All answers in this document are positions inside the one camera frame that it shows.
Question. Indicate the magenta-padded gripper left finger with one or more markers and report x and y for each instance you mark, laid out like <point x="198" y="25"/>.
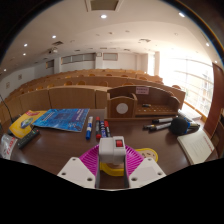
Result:
<point x="78" y="171"/>

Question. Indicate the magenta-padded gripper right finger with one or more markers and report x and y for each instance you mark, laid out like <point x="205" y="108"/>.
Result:
<point x="146" y="171"/>

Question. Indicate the white charger with red switch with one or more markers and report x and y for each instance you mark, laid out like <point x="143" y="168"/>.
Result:
<point x="110" y="150"/>

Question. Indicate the white and blue marker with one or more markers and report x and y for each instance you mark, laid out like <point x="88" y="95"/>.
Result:
<point x="89" y="128"/>

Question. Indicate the black and white marker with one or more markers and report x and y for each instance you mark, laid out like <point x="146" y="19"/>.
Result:
<point x="163" y="120"/>
<point x="158" y="126"/>

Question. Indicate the black marker with red cap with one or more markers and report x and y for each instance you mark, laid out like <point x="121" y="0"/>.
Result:
<point x="107" y="128"/>
<point x="98" y="128"/>

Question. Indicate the blue booklet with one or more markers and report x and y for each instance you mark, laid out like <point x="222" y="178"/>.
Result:
<point x="63" y="119"/>

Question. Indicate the white printed book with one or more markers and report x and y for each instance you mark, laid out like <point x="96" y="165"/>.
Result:
<point x="196" y="146"/>

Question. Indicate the black foam-headed microphone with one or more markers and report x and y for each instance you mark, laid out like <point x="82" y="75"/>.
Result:
<point x="179" y="126"/>

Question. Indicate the black remote control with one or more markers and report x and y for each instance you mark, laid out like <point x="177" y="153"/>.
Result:
<point x="28" y="138"/>

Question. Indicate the yellow booklet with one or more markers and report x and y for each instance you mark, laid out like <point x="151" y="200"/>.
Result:
<point x="23" y="126"/>

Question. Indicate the wooden desk organizer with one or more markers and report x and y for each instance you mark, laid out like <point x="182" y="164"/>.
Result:
<point x="156" y="100"/>

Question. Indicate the red and white plastic packet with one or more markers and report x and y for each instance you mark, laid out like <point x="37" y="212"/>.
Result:
<point x="7" y="146"/>

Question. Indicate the rows of wooden auditorium seats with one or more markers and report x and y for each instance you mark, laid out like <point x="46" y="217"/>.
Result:
<point x="66" y="96"/>

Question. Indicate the pink paper label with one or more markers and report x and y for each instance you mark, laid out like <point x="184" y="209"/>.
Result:
<point x="142" y="90"/>

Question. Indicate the wooden shelf unit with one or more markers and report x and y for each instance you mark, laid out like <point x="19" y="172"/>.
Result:
<point x="219" y="133"/>

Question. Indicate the black gooseneck microphone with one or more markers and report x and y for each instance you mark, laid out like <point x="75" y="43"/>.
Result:
<point x="6" y="108"/>

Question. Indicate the large bright window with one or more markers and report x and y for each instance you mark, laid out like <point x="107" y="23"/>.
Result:
<point x="190" y="83"/>

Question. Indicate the ceiling projector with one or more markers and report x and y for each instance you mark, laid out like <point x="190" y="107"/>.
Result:
<point x="53" y="50"/>

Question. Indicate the round ceiling lights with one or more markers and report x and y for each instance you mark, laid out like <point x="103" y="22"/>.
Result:
<point x="103" y="16"/>

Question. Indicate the square ceiling air vent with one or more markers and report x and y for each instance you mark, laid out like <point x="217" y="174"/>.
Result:
<point x="104" y="4"/>

